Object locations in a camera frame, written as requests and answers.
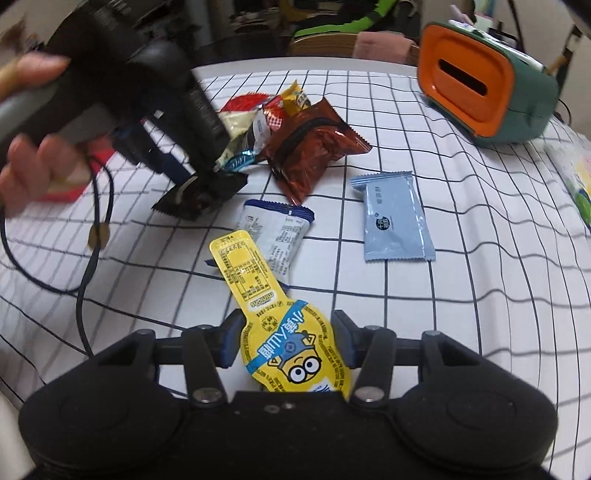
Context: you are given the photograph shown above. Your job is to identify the small white cyan snack packet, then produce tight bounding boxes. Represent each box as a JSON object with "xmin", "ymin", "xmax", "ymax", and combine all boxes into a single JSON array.
[{"xmin": 217, "ymin": 113, "xmax": 274, "ymax": 174}]

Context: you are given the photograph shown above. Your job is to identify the large red snack bag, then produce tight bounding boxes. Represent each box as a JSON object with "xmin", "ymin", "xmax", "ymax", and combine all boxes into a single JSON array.
[{"xmin": 219, "ymin": 91, "xmax": 289, "ymax": 136}]

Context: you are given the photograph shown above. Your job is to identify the pink cloth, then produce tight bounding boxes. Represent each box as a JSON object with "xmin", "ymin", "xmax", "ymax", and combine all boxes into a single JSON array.
[{"xmin": 355, "ymin": 31, "xmax": 416, "ymax": 64}]

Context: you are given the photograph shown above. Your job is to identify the person's left hand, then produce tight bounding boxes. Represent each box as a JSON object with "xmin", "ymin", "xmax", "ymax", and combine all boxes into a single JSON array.
[{"xmin": 0, "ymin": 51, "xmax": 92, "ymax": 219}]

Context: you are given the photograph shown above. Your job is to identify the light blue snack packet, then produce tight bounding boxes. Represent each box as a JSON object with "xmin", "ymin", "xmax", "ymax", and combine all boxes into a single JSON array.
[{"xmin": 350, "ymin": 171, "xmax": 436, "ymax": 263}]

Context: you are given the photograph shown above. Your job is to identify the pale plastic packet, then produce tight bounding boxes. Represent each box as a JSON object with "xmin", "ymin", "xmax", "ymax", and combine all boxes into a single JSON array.
[{"xmin": 545, "ymin": 138, "xmax": 591, "ymax": 230}]

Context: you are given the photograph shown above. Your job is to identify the white checked tablecloth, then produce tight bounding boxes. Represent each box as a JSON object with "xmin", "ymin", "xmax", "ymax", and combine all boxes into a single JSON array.
[{"xmin": 0, "ymin": 62, "xmax": 591, "ymax": 480}]

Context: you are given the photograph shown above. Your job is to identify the green black jacket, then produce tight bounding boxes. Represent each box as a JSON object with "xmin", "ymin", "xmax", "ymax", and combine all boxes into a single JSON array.
[{"xmin": 231, "ymin": 0, "xmax": 403, "ymax": 38}]

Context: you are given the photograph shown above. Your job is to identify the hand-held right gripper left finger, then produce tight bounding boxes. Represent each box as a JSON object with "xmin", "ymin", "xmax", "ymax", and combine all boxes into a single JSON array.
[{"xmin": 99, "ymin": 310, "xmax": 247, "ymax": 408}]

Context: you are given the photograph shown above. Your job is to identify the wooden chair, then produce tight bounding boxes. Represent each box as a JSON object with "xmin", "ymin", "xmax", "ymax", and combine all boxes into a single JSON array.
[{"xmin": 290, "ymin": 32, "xmax": 421, "ymax": 66}]

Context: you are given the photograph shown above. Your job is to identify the brown foil snack packet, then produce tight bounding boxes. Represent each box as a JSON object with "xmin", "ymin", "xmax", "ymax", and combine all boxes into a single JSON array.
[{"xmin": 256, "ymin": 98, "xmax": 373, "ymax": 206}]

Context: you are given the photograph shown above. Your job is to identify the yellow cartoon jelly packet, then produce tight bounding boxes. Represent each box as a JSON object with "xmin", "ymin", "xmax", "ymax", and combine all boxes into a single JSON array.
[{"xmin": 206, "ymin": 230, "xmax": 352, "ymax": 398}]

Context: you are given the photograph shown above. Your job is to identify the orange green tissue box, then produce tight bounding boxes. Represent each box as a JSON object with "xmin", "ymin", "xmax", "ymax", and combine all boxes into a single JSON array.
[{"xmin": 418, "ymin": 21, "xmax": 560, "ymax": 148}]

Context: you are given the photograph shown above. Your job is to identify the small yellow snack packet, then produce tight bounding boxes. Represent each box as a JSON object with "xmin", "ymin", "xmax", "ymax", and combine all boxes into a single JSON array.
[{"xmin": 279, "ymin": 80, "xmax": 313, "ymax": 116}]

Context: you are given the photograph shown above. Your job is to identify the white cardboard box red rim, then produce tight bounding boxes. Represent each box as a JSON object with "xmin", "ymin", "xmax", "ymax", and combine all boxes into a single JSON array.
[{"xmin": 34, "ymin": 138, "xmax": 116, "ymax": 205}]

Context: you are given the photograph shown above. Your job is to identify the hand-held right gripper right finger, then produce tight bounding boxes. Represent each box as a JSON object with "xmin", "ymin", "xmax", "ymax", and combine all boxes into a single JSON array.
[{"xmin": 331, "ymin": 310, "xmax": 483, "ymax": 408}]

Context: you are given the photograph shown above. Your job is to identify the black snack packet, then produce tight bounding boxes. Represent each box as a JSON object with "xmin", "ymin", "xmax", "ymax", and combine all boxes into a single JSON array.
[{"xmin": 152, "ymin": 172, "xmax": 249, "ymax": 222}]

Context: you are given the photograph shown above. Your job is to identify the black cable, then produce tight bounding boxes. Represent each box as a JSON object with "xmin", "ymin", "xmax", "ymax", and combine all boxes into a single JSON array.
[{"xmin": 0, "ymin": 154, "xmax": 116, "ymax": 358}]

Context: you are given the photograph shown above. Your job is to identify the cream snack packet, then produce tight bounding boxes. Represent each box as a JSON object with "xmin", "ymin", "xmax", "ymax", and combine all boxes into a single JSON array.
[{"xmin": 218, "ymin": 110, "xmax": 260, "ymax": 141}]

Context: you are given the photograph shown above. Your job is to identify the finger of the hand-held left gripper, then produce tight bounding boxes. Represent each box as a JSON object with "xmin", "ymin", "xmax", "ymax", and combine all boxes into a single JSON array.
[
  {"xmin": 143, "ymin": 108, "xmax": 200, "ymax": 186},
  {"xmin": 113, "ymin": 124, "xmax": 163, "ymax": 175}
]

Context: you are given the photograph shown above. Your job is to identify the white snack packet blue ends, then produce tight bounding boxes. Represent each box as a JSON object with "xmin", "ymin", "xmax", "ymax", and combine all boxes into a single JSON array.
[{"xmin": 240, "ymin": 199, "xmax": 315, "ymax": 280}]

